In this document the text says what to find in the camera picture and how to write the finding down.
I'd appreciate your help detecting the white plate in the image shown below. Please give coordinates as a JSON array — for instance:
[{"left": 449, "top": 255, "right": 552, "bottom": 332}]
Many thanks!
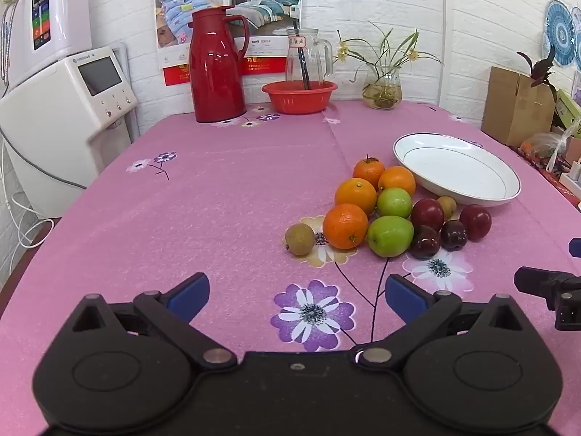
[{"left": 393, "top": 133, "right": 522, "bottom": 206}]

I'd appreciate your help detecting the clear plastic bag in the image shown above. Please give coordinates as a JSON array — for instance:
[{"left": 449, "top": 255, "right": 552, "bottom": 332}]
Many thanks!
[{"left": 520, "top": 132, "right": 568, "bottom": 161}]

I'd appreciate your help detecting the kiwi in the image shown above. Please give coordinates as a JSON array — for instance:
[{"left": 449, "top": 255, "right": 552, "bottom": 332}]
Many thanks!
[{"left": 284, "top": 223, "right": 316, "bottom": 256}]

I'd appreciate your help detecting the green box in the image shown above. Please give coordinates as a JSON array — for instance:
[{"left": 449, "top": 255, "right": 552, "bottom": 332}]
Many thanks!
[{"left": 556, "top": 88, "right": 581, "bottom": 139}]

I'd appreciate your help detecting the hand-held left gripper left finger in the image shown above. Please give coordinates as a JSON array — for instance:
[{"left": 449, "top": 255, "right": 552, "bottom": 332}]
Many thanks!
[{"left": 68, "top": 272, "right": 237, "bottom": 370}]

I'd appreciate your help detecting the white wall-mounted water purifier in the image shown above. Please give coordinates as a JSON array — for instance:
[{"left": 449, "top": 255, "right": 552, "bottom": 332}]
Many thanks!
[{"left": 0, "top": 0, "right": 94, "bottom": 89}]

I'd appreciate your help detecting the purple leaf plant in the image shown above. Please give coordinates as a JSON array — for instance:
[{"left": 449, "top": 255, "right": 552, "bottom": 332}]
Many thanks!
[{"left": 517, "top": 45, "right": 559, "bottom": 101}]

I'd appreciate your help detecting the large blue patterned fan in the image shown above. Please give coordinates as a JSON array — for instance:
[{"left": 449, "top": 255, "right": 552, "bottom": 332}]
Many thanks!
[{"left": 542, "top": 0, "right": 581, "bottom": 70}]

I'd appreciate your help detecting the yellow flowering plant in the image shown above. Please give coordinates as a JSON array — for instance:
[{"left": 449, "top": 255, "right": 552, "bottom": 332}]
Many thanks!
[{"left": 333, "top": 22, "right": 443, "bottom": 101}]

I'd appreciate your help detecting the cardboard box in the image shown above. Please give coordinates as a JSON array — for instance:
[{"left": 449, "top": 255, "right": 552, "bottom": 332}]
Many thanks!
[{"left": 481, "top": 66, "right": 557, "bottom": 147}]

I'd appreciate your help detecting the red thermos jug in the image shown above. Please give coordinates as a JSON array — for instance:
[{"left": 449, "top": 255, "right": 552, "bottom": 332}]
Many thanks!
[{"left": 187, "top": 5, "right": 251, "bottom": 124}]

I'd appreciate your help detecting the white wall pipe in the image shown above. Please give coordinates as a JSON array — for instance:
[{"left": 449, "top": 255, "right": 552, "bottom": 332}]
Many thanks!
[{"left": 436, "top": 0, "right": 450, "bottom": 106}]

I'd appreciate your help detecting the dark purple plum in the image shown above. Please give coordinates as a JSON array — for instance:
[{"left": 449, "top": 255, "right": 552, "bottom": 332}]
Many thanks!
[
  {"left": 410, "top": 225, "right": 442, "bottom": 261},
  {"left": 440, "top": 220, "right": 468, "bottom": 251}
]

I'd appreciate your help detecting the white machine with screen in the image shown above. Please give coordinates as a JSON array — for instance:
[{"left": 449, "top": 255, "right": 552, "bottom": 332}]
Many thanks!
[{"left": 0, "top": 42, "right": 139, "bottom": 219}]

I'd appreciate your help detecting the large green apple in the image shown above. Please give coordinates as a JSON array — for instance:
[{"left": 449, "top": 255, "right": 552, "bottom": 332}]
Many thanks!
[{"left": 367, "top": 215, "right": 415, "bottom": 258}]

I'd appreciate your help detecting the pink floral tablecloth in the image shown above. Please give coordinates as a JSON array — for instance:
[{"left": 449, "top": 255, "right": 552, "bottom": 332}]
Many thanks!
[{"left": 0, "top": 100, "right": 581, "bottom": 436}]

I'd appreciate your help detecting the red plum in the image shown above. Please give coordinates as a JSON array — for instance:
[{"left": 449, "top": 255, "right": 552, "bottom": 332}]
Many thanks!
[{"left": 459, "top": 204, "right": 493, "bottom": 242}]

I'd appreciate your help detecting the smooth orange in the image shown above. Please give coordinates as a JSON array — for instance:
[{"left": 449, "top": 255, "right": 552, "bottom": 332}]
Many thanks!
[
  {"left": 378, "top": 166, "right": 417, "bottom": 197},
  {"left": 334, "top": 177, "right": 378, "bottom": 215}
]

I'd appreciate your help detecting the black stirrer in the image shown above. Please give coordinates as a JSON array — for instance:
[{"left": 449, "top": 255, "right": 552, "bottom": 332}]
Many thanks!
[{"left": 293, "top": 20, "right": 312, "bottom": 90}]

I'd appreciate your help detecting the glass pitcher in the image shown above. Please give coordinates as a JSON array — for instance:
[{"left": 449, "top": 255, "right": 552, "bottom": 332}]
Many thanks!
[{"left": 285, "top": 28, "right": 334, "bottom": 89}]

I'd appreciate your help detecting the small green apple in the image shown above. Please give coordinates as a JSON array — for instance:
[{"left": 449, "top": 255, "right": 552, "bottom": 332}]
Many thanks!
[{"left": 377, "top": 187, "right": 413, "bottom": 219}]

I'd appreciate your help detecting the red apple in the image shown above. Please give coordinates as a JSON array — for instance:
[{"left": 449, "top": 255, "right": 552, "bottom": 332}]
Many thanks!
[{"left": 411, "top": 198, "right": 445, "bottom": 232}]

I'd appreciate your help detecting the dimpled mandarin orange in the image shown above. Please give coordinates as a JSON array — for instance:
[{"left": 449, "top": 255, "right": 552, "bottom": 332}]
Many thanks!
[{"left": 322, "top": 203, "right": 369, "bottom": 250}]

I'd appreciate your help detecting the orange with green leaf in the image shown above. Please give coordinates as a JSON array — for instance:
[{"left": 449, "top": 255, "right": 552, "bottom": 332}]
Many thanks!
[{"left": 353, "top": 155, "right": 386, "bottom": 191}]

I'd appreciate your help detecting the glass vase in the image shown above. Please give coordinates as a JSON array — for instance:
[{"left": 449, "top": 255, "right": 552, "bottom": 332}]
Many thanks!
[{"left": 362, "top": 64, "right": 403, "bottom": 110}]

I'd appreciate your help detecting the white cable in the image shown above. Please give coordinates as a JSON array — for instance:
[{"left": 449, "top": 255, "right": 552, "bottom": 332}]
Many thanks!
[{"left": 0, "top": 143, "right": 56, "bottom": 250}]

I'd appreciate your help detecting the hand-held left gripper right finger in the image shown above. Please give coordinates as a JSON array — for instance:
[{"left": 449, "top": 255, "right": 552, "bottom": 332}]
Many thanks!
[{"left": 353, "top": 274, "right": 534, "bottom": 370}]

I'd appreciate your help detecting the red plastic basin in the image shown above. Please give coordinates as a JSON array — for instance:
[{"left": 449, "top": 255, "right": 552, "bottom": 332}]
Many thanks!
[{"left": 262, "top": 80, "right": 339, "bottom": 115}]

